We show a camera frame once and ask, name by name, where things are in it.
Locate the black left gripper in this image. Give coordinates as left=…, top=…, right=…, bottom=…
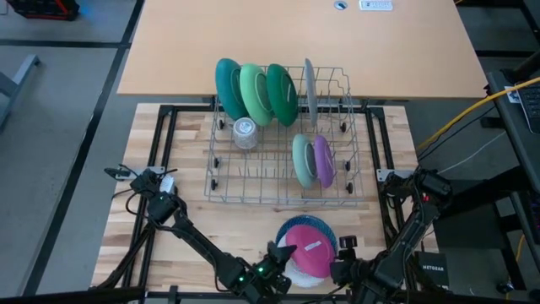
left=240, top=240, right=298, bottom=304

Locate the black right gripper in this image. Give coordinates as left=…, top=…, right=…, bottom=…
left=329, top=248, right=375, bottom=292

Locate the pink plate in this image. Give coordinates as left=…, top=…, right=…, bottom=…
left=285, top=224, right=337, bottom=279

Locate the white plate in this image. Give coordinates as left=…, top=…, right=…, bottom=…
left=277, top=234, right=327, bottom=290

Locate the sage green plate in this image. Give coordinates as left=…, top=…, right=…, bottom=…
left=291, top=133, right=319, bottom=190

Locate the dark green plate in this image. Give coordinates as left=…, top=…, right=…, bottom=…
left=265, top=62, right=300, bottom=128

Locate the light green plate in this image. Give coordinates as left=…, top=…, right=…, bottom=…
left=239, top=62, right=275, bottom=128

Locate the grey plate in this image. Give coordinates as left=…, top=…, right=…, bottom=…
left=304, top=57, right=320, bottom=128

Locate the teal plate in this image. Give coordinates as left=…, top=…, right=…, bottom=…
left=214, top=57, right=250, bottom=122

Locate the blue patterned plate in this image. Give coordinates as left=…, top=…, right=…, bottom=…
left=276, top=214, right=338, bottom=254

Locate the patterned glass cup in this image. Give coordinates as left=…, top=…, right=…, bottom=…
left=232, top=117, right=259, bottom=150

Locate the beige wooden desk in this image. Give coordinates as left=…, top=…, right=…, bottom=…
left=116, top=0, right=489, bottom=100

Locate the white printed sticker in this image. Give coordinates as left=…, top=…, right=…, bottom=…
left=504, top=86, right=522, bottom=105

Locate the black keyboard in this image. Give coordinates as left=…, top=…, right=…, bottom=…
left=516, top=82, right=540, bottom=135

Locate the white desk power outlet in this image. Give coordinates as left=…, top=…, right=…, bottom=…
left=359, top=0, right=394, bottom=12

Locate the grey metal table leg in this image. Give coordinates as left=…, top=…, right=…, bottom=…
left=0, top=53, right=42, bottom=130

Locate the black and red toolbox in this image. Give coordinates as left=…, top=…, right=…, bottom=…
left=4, top=0, right=80, bottom=21

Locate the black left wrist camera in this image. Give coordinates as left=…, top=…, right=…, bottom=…
left=269, top=274, right=293, bottom=296

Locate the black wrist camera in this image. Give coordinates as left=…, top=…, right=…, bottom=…
left=269, top=274, right=293, bottom=296
left=338, top=235, right=359, bottom=251

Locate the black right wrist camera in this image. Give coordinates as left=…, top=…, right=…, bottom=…
left=338, top=235, right=359, bottom=251

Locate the grey wire dish rack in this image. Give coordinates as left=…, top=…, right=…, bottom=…
left=204, top=65, right=365, bottom=207

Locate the black aluminium table frame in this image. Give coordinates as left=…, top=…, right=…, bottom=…
left=90, top=103, right=448, bottom=304

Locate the black Netgear switch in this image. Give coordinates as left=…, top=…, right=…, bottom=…
left=413, top=251, right=451, bottom=288

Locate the white dish brush black handle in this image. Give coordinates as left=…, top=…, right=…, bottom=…
left=159, top=175, right=176, bottom=195

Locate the black clamp bracket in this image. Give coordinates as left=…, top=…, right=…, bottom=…
left=104, top=166, right=132, bottom=181

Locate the short yellow cable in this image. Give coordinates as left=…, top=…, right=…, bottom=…
left=513, top=234, right=527, bottom=265

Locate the long yellow cable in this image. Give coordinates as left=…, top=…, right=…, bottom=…
left=415, top=75, right=540, bottom=151

